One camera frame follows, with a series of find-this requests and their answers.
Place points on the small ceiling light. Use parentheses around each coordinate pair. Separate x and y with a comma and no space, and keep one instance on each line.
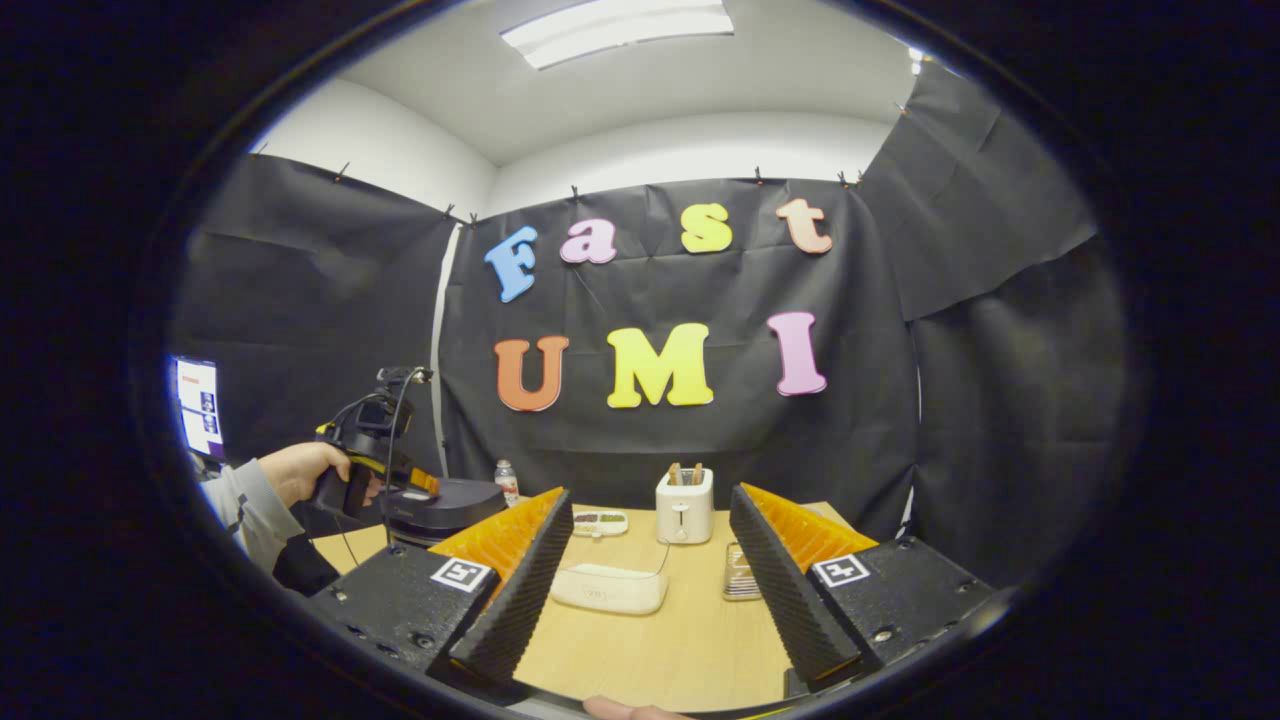
(915,60)

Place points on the computer monitor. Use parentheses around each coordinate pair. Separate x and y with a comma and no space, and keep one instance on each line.
(198,405)

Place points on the long ceiling light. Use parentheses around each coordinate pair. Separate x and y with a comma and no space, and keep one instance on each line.
(615,30)

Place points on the black backdrop cloth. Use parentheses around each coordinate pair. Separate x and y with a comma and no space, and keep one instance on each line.
(650,430)

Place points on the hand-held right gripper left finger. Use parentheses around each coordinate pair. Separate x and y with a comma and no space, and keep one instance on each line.
(515,600)

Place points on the small clear bottle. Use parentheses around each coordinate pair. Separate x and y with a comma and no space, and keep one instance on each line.
(507,485)

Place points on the white divided condiment dish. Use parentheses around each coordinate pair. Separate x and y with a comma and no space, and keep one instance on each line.
(600,523)

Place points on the white toaster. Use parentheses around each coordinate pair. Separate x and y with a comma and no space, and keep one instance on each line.
(685,510)

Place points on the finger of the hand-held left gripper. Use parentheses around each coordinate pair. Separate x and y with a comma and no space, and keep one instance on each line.
(424,481)

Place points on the clear rice container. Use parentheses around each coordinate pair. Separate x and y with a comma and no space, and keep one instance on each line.
(610,590)

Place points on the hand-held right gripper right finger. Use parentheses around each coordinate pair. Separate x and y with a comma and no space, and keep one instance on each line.
(785,600)

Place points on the dark grey rice cooker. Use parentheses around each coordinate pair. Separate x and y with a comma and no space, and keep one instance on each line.
(455,500)

